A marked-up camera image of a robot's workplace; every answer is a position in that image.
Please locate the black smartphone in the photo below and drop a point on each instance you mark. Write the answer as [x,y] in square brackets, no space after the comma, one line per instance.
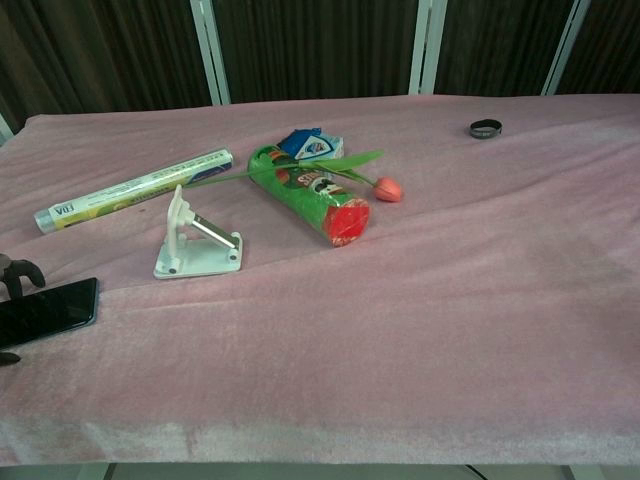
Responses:
[47,310]

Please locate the pink table cloth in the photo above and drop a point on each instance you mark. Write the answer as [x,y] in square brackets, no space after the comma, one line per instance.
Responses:
[350,310]

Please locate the artificial orange tulip flower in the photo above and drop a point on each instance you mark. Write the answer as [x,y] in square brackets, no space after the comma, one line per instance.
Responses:
[350,167]

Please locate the white screen frame post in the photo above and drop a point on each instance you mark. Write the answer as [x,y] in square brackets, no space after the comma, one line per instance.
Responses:
[4,129]
[425,47]
[212,50]
[565,47]

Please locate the green chips can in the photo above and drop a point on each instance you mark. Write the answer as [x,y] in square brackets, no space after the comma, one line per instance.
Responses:
[310,200]

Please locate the blue white snack packet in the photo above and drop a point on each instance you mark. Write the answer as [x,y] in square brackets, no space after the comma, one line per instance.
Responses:
[315,145]

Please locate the white phone stand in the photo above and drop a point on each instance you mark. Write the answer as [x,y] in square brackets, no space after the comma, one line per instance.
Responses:
[192,250]

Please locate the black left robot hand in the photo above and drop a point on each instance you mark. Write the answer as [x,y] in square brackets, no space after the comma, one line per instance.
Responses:
[20,270]

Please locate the plastic wrap roll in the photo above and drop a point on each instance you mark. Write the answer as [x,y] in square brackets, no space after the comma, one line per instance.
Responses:
[135,187]

